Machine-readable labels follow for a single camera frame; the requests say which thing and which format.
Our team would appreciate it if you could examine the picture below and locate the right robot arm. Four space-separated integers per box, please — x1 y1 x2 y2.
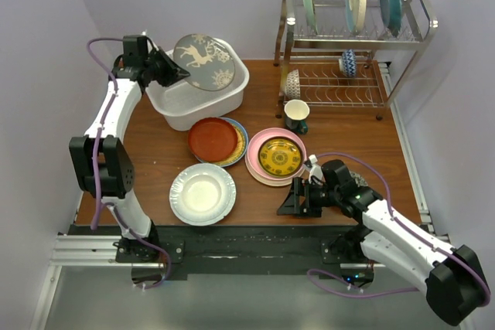
277 156 491 326

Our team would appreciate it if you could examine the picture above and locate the blue rimmed yellow plate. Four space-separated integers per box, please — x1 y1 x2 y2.
194 117 249 168

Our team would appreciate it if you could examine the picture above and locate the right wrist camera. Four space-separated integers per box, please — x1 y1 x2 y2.
304 155 324 184

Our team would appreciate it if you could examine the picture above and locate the patterned bowl in rack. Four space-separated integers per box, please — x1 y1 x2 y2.
285 70 301 100

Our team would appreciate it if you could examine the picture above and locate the blue zigzag cup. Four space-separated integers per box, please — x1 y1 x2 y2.
339 49 357 78

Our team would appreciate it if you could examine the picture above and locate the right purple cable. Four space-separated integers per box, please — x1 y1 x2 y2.
306 151 492 304

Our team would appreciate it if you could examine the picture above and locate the yellow patterned plate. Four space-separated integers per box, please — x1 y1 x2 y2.
258 137 302 179

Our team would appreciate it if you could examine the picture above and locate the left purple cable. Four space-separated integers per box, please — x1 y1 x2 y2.
86 36 173 291

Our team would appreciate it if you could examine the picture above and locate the steel dish rack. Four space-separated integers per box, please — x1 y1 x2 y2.
273 0 439 121

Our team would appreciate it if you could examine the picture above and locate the white plastic bin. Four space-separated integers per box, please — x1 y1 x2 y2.
146 39 250 131

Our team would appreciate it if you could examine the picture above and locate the white scalloped plate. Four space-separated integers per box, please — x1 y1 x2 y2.
169 163 237 226

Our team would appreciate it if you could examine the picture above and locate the red fluted plate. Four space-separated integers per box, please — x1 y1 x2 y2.
187 117 238 162

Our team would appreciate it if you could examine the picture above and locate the grey reindeer plate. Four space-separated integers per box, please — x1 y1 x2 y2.
173 34 235 91

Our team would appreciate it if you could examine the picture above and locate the beige plate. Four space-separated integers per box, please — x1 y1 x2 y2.
244 144 305 187

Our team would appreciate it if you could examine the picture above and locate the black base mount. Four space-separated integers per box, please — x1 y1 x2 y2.
58 226 372 284

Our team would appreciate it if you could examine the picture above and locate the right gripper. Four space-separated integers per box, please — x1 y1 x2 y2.
276 177 340 219

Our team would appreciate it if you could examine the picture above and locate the purple cable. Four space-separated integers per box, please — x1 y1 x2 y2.
306 151 492 304
86 36 173 291

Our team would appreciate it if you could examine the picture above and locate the black white floral bowl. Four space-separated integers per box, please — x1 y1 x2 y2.
350 171 368 187

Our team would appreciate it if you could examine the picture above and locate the pink plate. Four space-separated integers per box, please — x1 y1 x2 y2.
246 128 307 181

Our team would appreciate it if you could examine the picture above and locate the dark green mug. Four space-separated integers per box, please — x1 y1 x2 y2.
284 99 310 134

